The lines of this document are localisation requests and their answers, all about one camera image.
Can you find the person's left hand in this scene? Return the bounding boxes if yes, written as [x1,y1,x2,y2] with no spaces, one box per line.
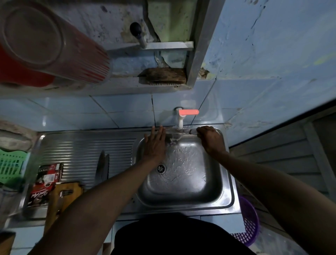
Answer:
[143,126,167,165]

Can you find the person's right hand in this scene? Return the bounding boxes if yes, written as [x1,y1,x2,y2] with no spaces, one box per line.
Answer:
[196,125,227,157]

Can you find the small wooden cutting board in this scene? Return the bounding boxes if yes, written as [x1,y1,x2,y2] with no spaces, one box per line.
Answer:
[43,182,84,234]

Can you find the knives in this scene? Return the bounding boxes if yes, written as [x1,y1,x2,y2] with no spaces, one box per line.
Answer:
[57,189,75,211]

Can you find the person's right forearm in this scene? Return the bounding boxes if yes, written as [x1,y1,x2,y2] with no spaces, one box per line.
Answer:
[215,151,336,255]

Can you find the person's left forearm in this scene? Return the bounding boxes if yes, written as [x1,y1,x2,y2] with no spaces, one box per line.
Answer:
[27,157,158,255]

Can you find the person's black clothing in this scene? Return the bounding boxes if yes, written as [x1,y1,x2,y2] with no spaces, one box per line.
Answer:
[110,213,257,255]

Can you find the grey slatted wooden door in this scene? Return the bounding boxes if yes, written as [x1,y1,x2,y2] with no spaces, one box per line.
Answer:
[230,105,336,253]

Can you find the wooden scrub brush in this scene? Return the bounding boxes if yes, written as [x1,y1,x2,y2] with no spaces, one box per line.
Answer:
[139,68,187,86]

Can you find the stainless steel sink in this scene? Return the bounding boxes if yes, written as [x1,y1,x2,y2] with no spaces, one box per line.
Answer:
[5,127,242,221]

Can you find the purple plastic basket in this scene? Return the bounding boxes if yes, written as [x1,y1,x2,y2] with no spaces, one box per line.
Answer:
[231,195,260,247]

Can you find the red black sachet pack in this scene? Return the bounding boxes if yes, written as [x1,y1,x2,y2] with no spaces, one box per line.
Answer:
[27,163,64,207]

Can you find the red striped drinking glass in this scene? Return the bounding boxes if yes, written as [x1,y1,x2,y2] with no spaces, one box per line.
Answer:
[0,0,112,84]

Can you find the green plastic basket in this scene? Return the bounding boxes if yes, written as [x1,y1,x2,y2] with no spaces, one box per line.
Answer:
[0,148,29,184]

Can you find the red plastic cup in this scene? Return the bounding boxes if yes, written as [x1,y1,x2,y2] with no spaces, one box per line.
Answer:
[0,44,56,88]

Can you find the checked dishcloth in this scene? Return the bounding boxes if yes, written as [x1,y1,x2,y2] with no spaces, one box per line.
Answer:
[0,184,21,229]

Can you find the wooden knife block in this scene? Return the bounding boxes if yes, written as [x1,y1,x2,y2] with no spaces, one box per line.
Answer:
[0,231,16,255]

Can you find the white faucet orange handle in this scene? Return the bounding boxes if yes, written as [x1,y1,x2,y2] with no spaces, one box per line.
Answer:
[174,107,200,130]

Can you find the black knob handle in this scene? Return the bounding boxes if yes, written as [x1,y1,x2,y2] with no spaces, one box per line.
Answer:
[130,22,147,49]

